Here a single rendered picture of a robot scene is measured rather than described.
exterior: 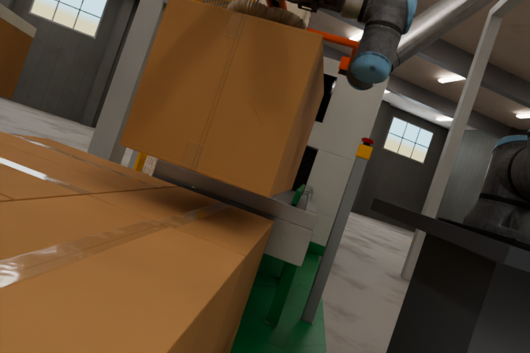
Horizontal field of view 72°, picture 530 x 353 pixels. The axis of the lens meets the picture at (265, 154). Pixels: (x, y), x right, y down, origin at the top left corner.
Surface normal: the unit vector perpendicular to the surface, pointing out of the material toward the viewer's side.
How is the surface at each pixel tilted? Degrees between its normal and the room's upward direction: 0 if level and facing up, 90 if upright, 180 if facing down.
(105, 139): 90
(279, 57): 90
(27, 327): 0
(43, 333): 0
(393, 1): 88
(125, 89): 90
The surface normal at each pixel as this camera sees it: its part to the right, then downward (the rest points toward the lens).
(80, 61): 0.23, 0.07
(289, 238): -0.13, -0.06
